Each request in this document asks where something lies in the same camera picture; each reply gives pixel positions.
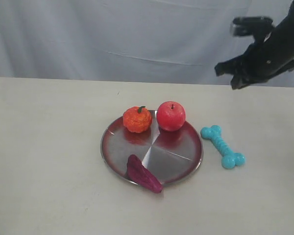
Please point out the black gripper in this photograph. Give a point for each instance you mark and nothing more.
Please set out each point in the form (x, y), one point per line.
(262, 63)

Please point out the turquoise toy bone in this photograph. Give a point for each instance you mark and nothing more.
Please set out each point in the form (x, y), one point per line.
(229, 158)

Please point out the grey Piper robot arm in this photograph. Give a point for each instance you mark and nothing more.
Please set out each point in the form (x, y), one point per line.
(271, 54)

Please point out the red apple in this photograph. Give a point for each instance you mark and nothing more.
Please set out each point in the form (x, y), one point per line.
(170, 116)

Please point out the round stainless steel plate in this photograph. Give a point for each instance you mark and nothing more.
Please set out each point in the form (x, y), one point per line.
(170, 156)

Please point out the small orange pumpkin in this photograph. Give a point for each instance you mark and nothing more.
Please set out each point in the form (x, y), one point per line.
(137, 119)

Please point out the purple toy leaf vegetable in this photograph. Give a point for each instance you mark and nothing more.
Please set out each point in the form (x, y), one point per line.
(140, 175)

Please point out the light blue backdrop cloth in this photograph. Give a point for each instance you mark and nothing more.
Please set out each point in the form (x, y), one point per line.
(167, 41)

